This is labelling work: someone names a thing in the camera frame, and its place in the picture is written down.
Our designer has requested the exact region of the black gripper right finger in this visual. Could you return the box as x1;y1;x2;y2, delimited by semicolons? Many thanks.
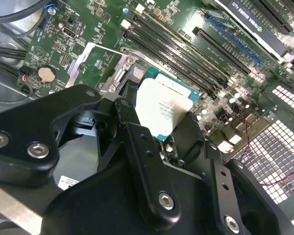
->
172;111;294;235

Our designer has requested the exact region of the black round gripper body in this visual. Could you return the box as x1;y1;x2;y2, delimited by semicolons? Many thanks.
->
41;109;223;235

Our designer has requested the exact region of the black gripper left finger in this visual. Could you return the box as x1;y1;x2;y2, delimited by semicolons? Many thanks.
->
0;82;182;231

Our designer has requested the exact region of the silver CPU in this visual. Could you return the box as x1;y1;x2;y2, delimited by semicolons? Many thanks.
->
134;66;202;143

